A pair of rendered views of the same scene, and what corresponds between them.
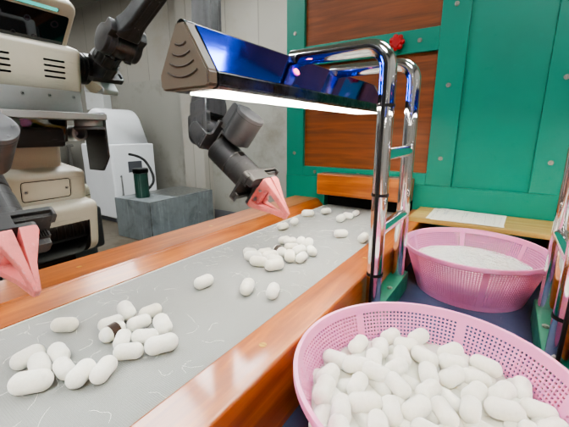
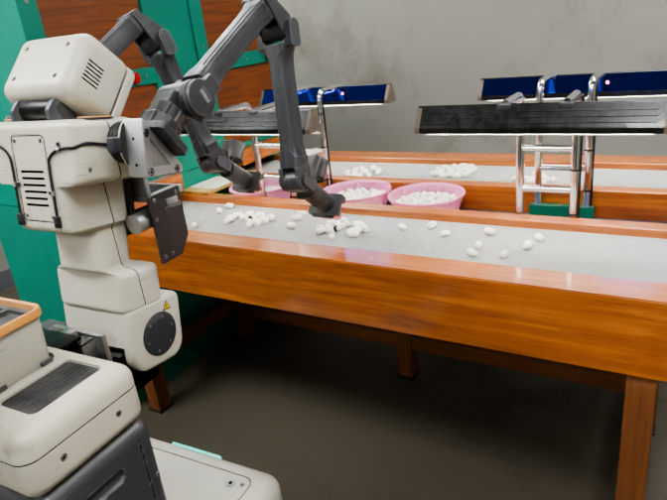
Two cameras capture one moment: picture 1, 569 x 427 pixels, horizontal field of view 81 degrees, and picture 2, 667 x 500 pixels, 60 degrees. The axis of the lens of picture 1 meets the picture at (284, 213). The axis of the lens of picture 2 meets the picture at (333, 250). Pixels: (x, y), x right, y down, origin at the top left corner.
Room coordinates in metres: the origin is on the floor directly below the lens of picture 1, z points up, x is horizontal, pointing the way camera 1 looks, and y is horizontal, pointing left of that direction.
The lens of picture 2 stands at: (0.40, 1.95, 1.36)
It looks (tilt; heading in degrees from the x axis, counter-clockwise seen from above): 21 degrees down; 270
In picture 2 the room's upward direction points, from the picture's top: 7 degrees counter-clockwise
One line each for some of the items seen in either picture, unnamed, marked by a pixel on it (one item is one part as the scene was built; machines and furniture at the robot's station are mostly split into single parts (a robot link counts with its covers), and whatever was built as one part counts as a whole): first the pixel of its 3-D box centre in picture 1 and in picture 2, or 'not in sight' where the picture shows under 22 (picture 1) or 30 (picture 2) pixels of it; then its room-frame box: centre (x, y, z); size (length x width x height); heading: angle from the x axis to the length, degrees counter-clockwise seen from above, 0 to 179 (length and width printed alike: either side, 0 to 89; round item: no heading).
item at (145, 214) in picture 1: (161, 191); not in sight; (3.44, 1.28, 0.39); 0.82 x 0.65 x 0.79; 150
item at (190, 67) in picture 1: (315, 85); (237, 121); (0.66, -0.06, 1.08); 0.62 x 0.08 x 0.07; 147
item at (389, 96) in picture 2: not in sight; (323, 95); (0.35, -0.52, 1.08); 0.62 x 0.08 x 0.07; 147
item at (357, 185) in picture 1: (362, 185); (150, 191); (1.06, -0.25, 0.83); 0.30 x 0.06 x 0.07; 57
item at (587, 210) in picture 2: not in sight; (568, 144); (-0.42, 0.08, 0.90); 0.20 x 0.19 x 0.45; 147
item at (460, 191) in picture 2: not in sight; (426, 205); (0.05, 0.01, 0.72); 0.27 x 0.27 x 0.10
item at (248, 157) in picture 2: not in sight; (257, 150); (0.68, -0.82, 0.83); 0.30 x 0.06 x 0.07; 57
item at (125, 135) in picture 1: (119, 164); not in sight; (3.98, 1.94, 0.63); 0.63 x 0.56 x 1.25; 60
